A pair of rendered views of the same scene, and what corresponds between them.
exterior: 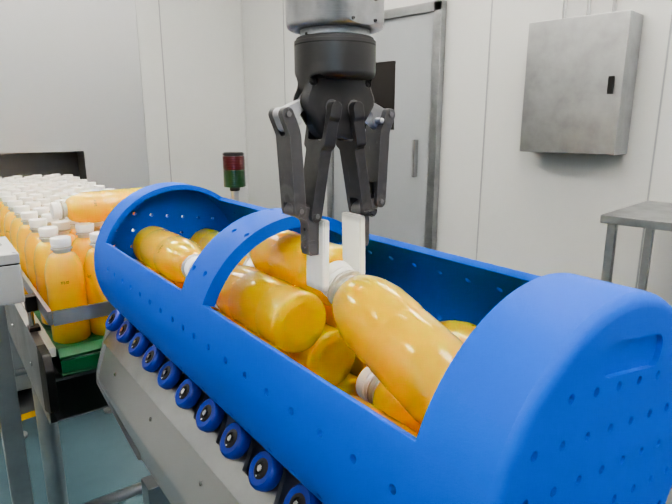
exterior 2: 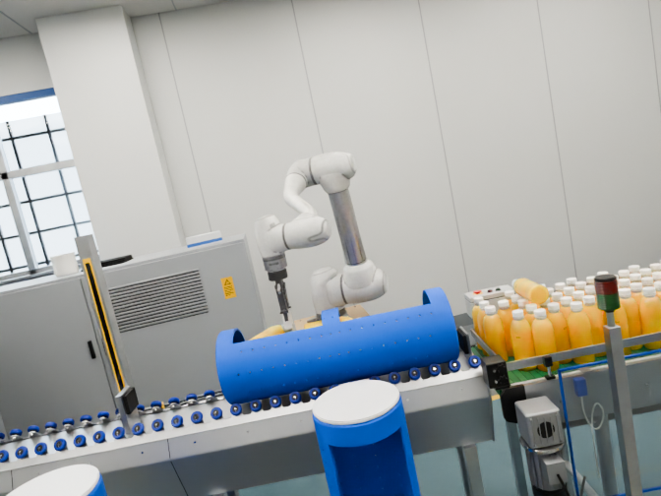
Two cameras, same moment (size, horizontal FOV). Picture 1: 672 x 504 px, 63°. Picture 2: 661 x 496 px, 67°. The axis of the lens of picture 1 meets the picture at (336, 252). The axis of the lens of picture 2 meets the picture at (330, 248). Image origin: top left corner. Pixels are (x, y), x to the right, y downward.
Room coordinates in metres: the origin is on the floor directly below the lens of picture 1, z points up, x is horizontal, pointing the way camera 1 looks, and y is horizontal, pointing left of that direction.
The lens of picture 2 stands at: (1.89, -1.38, 1.72)
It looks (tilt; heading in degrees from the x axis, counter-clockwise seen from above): 8 degrees down; 128
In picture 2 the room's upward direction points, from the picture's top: 12 degrees counter-clockwise
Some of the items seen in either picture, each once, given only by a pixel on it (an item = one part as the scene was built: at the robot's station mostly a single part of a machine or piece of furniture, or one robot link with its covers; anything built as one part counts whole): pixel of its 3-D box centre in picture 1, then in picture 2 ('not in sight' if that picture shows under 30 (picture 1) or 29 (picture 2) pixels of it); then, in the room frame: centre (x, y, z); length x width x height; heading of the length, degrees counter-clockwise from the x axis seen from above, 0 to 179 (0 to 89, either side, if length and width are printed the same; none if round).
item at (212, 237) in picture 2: not in sight; (204, 239); (-0.97, 0.89, 1.48); 0.24 x 0.12 x 0.08; 53
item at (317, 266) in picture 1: (317, 253); not in sight; (0.52, 0.02, 1.22); 0.03 x 0.01 x 0.07; 37
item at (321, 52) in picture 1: (335, 88); (278, 280); (0.53, 0.00, 1.38); 0.08 x 0.07 x 0.09; 127
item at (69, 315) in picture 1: (153, 299); (486, 347); (1.15, 0.40, 0.96); 0.40 x 0.01 x 0.03; 127
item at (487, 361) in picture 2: not in sight; (495, 372); (1.24, 0.22, 0.95); 0.10 x 0.07 x 0.10; 127
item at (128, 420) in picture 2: not in sight; (130, 408); (0.02, -0.44, 1.00); 0.10 x 0.04 x 0.15; 127
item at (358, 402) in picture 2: not in sight; (355, 401); (0.95, -0.21, 1.03); 0.28 x 0.28 x 0.01
